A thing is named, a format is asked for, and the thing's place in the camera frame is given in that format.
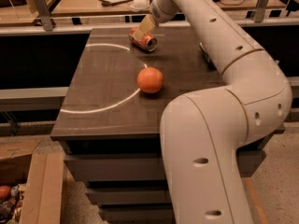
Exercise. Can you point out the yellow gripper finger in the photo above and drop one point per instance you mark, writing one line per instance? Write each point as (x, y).
(146, 26)

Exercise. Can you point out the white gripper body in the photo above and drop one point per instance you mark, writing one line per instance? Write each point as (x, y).
(158, 10)

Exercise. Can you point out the red coke can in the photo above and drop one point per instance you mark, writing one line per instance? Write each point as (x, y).
(148, 42)

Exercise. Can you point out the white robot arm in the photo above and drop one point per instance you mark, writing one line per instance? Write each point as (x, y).
(201, 131)

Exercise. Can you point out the white face mask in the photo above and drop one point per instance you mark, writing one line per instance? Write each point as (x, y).
(137, 5)

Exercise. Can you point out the orange fruit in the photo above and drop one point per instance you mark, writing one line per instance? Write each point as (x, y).
(150, 80)

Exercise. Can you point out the green chip bag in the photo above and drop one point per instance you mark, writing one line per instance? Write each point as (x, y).
(205, 55)

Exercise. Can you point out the grey drawer cabinet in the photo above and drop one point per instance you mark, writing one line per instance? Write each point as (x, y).
(111, 128)

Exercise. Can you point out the cardboard box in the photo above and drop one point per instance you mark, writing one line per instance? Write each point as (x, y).
(41, 173)

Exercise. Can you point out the grey metal bracket right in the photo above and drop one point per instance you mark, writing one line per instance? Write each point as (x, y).
(260, 10)

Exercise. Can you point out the grey metal bracket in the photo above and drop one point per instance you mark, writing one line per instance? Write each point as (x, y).
(260, 10)
(44, 15)

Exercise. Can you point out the grey metal bracket left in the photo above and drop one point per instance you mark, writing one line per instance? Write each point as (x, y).
(44, 15)

